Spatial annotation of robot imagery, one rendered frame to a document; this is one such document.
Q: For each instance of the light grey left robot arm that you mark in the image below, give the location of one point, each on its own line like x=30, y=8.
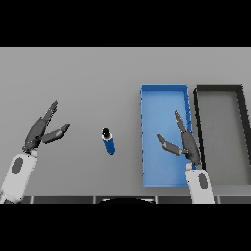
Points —
x=18, y=176

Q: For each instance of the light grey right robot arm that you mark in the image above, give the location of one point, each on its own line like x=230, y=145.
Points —
x=200, y=184

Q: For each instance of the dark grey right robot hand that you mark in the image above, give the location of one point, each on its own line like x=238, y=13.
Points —
x=189, y=145

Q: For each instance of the dark grey rectangular bin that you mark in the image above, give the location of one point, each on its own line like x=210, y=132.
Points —
x=222, y=134

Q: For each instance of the blue pipe with dark end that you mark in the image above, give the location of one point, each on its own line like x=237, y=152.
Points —
x=108, y=142

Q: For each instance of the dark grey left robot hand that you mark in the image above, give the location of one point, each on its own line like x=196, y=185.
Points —
x=36, y=130

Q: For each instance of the blue rectangular bin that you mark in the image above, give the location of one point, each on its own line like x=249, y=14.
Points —
x=163, y=137

